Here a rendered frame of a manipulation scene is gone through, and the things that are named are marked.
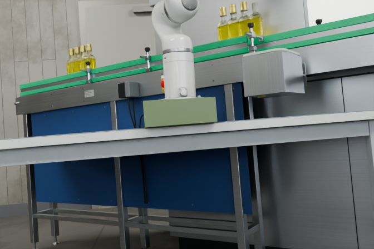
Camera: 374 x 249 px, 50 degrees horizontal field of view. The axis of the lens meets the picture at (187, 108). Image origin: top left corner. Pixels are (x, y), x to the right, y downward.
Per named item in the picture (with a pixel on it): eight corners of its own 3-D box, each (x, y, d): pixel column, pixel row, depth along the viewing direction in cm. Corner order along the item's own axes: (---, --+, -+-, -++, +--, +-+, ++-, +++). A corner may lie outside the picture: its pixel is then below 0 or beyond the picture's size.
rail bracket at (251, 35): (266, 53, 185) (263, 26, 185) (250, 48, 171) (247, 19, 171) (260, 54, 186) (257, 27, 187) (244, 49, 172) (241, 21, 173)
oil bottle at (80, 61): (92, 88, 261) (88, 45, 262) (85, 88, 256) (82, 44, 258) (85, 89, 264) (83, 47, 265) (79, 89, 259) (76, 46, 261)
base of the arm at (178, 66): (210, 98, 146) (207, 48, 148) (158, 100, 143) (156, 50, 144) (200, 103, 165) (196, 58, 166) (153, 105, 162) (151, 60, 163)
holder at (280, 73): (309, 93, 172) (305, 58, 172) (285, 91, 149) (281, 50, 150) (271, 98, 181) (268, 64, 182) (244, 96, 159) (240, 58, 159)
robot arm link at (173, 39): (172, 50, 147) (168, -14, 148) (149, 59, 162) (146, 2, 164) (199, 52, 153) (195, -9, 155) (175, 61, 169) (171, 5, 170)
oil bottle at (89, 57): (98, 86, 258) (94, 44, 259) (91, 86, 253) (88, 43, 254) (92, 88, 261) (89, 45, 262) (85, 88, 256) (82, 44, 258)
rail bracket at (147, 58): (153, 72, 210) (151, 46, 211) (144, 71, 204) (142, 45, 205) (147, 73, 213) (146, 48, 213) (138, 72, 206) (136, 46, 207)
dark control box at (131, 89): (139, 97, 213) (138, 81, 214) (129, 97, 207) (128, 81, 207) (128, 99, 218) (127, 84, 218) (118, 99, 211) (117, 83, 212)
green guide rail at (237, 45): (249, 52, 180) (247, 35, 181) (247, 52, 179) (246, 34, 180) (21, 96, 279) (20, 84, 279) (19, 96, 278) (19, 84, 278)
